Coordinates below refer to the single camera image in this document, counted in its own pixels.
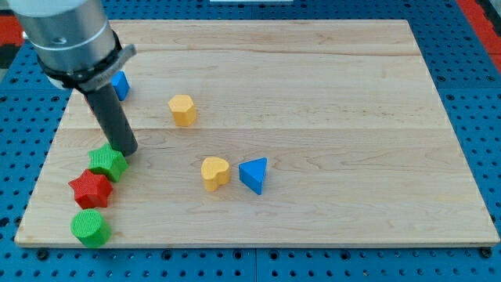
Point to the yellow hexagon block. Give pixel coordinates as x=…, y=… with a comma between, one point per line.
x=183, y=110

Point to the red star block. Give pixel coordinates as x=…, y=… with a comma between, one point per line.
x=91, y=190

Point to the green cylinder block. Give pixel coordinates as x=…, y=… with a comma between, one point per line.
x=90, y=228

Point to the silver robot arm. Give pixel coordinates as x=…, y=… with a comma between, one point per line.
x=75, y=43

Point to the blue cube block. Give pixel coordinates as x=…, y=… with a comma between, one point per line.
x=120, y=83

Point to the blue triangle block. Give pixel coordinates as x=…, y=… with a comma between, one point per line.
x=252, y=174

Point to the yellow heart block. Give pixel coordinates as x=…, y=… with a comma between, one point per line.
x=215, y=172

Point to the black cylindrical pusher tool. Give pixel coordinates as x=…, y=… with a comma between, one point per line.
x=108, y=111

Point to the wooden board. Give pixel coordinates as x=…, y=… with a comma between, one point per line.
x=360, y=149

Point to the green star block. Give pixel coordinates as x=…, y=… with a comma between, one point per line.
x=107, y=161

